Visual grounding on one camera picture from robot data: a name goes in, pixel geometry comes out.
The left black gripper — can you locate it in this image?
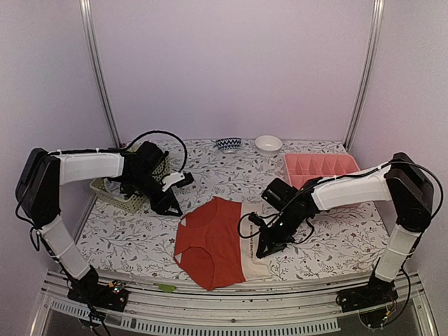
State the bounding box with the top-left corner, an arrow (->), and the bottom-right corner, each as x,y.
126,171 -> 183,217

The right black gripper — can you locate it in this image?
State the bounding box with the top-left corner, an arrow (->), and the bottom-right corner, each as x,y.
257,206 -> 307,257

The red cloth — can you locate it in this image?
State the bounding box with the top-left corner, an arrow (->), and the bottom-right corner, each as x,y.
174,197 -> 271,291

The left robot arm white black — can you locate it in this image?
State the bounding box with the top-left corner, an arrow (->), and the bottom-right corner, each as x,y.
15,130 -> 194,304

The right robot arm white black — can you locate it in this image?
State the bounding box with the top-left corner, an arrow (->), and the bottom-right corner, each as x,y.
251,152 -> 445,305

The beige perforated plastic basket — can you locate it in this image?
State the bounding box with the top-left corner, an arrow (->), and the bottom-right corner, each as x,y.
90,150 -> 170,214

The floral patterned table mat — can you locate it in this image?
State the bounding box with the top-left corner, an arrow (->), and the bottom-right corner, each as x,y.
77,139 -> 389,281

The blue white zigzag bowl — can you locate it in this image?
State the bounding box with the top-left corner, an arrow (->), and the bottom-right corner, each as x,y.
214,137 -> 242,153

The pink divided organizer tray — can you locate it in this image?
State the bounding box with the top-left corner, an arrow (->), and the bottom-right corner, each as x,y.
283,153 -> 360,190

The green tape piece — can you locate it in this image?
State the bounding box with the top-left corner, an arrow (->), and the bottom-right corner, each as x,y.
157,283 -> 176,293

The small white bowl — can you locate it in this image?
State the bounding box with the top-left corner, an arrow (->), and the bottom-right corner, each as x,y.
255,135 -> 283,158

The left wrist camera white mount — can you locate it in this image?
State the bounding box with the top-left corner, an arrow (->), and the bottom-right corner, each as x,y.
162,171 -> 194,192

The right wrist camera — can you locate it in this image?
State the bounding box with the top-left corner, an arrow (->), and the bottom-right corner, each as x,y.
248,212 -> 267,228

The front aluminium rail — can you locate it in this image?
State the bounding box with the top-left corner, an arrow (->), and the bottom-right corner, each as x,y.
30,271 -> 440,335

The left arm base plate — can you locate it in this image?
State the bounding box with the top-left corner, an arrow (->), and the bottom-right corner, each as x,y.
67,281 -> 130,312

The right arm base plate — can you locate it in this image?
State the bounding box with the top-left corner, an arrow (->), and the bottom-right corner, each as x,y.
335,285 -> 398,312

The left aluminium frame post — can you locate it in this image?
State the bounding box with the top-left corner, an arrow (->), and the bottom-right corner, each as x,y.
79,0 -> 121,147

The aluminium frame post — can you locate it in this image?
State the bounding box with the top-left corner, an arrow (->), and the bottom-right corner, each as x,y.
79,0 -> 121,147
343,0 -> 385,152

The right aluminium frame post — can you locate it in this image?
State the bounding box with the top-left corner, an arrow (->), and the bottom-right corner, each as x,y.
343,0 -> 385,152

